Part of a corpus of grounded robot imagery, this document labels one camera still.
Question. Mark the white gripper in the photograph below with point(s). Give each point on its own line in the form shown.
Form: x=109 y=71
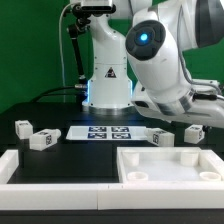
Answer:
x=207 y=113

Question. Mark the white square tabletop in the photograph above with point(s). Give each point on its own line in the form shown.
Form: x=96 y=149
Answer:
x=168 y=164

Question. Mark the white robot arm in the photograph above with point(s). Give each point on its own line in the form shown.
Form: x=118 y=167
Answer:
x=146 y=67

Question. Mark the white sheet with tags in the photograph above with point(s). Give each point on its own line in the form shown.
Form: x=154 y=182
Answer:
x=105 y=133

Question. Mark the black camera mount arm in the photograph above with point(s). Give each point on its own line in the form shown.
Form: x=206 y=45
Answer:
x=75 y=30

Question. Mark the grey camera on mount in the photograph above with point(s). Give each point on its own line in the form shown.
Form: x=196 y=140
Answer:
x=96 y=5

